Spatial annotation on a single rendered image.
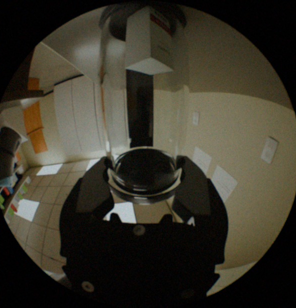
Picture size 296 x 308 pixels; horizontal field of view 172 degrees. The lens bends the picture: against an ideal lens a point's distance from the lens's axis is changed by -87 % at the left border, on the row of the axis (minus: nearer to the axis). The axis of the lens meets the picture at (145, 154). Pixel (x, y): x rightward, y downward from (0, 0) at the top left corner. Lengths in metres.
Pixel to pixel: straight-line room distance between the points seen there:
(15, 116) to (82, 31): 0.45
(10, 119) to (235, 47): 0.68
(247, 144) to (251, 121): 0.13
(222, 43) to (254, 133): 0.49
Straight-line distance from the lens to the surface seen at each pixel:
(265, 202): 0.69
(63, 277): 0.21
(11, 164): 0.55
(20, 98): 0.51
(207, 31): 0.20
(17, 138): 0.57
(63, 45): 0.23
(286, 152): 0.61
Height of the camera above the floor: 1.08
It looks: 28 degrees up
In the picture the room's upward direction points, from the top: 179 degrees clockwise
